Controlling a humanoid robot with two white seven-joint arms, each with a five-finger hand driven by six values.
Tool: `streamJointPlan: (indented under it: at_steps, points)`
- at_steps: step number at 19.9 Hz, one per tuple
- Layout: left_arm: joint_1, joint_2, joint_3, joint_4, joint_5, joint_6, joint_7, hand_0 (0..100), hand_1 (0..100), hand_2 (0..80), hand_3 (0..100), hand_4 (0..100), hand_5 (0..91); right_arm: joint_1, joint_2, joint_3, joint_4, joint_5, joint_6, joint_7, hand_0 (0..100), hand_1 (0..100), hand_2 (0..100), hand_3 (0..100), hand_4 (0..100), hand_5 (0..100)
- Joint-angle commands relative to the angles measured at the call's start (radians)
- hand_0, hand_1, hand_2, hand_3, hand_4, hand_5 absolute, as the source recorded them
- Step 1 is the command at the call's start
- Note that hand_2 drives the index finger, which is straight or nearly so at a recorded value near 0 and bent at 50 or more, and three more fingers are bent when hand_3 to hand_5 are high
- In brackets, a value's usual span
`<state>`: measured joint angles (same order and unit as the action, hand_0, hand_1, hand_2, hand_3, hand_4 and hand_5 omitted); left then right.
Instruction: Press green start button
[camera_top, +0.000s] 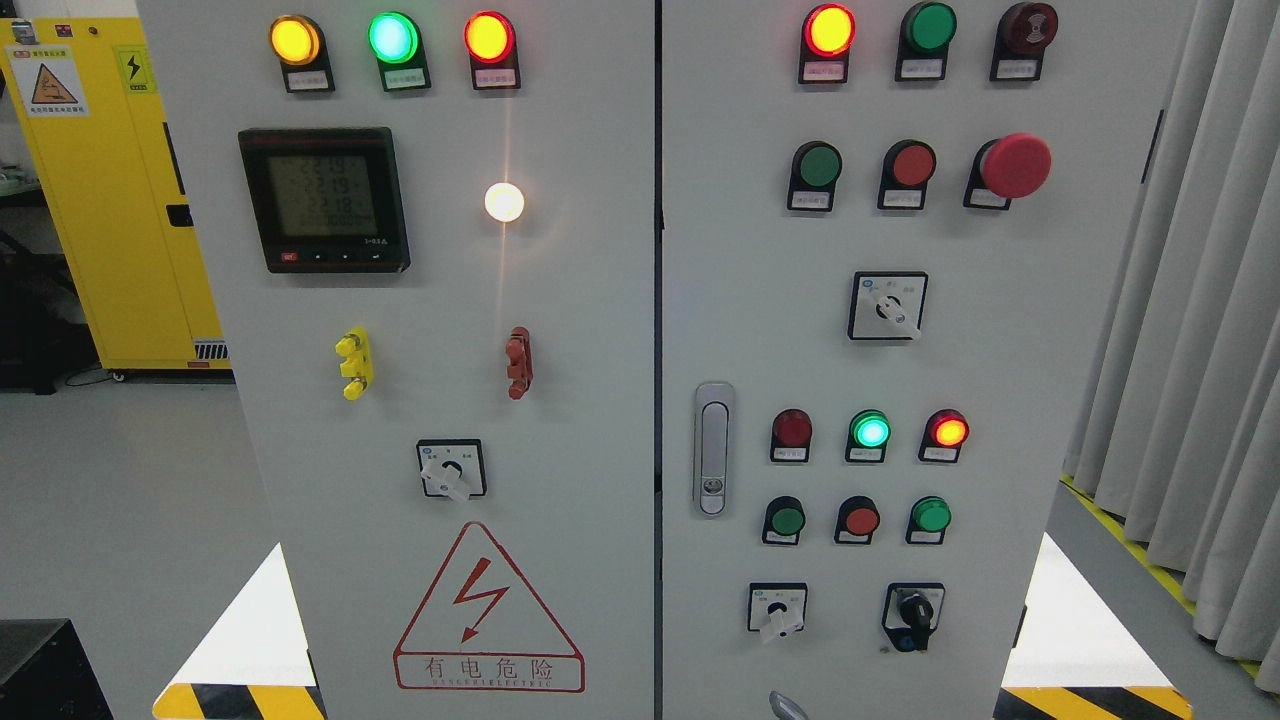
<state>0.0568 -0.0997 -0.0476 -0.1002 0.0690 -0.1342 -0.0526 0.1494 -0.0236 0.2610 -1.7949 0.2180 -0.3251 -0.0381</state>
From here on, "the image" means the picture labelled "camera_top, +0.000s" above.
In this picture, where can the green push button lower left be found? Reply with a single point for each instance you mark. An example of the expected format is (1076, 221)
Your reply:
(784, 521)

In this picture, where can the green push button upper row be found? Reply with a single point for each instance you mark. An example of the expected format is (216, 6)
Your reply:
(814, 172)

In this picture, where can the red push button lower middle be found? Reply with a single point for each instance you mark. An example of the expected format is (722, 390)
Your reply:
(857, 520)

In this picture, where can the green push button lower right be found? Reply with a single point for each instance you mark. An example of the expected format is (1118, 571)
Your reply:
(928, 520)

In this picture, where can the red push button upper row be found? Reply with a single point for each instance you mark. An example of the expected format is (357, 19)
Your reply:
(907, 168)

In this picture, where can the red mushroom emergency stop button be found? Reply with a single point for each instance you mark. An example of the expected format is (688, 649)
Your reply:
(1007, 168)

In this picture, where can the grey electrical control cabinet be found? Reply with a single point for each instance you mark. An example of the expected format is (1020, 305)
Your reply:
(653, 141)

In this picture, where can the dark red indicator light lower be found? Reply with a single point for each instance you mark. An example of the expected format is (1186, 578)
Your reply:
(791, 437)

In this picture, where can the white lit indicator lamp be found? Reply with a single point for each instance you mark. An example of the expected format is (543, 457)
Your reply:
(504, 202)

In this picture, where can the lit green indicator light lower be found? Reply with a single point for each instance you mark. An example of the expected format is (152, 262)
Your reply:
(867, 437)

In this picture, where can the red electric danger warning sticker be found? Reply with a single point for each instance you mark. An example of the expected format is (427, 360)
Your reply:
(482, 627)

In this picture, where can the lit red indicator light lower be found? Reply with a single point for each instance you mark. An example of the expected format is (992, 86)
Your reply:
(943, 437)

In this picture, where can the black digital power meter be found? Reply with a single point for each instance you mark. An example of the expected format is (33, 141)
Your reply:
(326, 200)

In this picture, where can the red indicator light top left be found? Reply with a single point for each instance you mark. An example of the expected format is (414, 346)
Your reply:
(491, 44)

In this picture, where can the red indicator light top right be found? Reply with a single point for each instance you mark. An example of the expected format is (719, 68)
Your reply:
(825, 41)

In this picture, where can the green indicator light top left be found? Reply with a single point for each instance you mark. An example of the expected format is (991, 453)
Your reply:
(395, 41)

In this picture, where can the dark green indicator light top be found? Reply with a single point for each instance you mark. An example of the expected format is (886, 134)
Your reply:
(926, 32)

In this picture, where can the yellow indicator light top left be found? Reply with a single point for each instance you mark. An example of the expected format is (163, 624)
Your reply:
(300, 47)

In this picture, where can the yellow black hazard floor tape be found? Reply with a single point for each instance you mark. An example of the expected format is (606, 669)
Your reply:
(1146, 597)

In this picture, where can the grey curtain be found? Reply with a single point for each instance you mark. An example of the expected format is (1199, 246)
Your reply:
(1178, 435)

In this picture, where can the yellow safety storage cabinet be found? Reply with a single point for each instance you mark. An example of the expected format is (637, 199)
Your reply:
(86, 97)

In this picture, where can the black box bottom left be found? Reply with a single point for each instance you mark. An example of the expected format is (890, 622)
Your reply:
(45, 673)

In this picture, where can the silver cabinet door handle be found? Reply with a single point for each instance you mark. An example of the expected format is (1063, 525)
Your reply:
(713, 425)

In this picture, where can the left door rotary selector switch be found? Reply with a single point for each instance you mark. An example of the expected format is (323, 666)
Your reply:
(452, 468)

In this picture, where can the upper right rotary selector switch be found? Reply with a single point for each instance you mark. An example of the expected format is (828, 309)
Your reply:
(887, 306)

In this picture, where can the lower rotary selector switch white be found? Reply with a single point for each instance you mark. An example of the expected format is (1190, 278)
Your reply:
(777, 610)

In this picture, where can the black key selector switch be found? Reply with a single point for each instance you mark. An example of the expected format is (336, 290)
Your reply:
(911, 614)

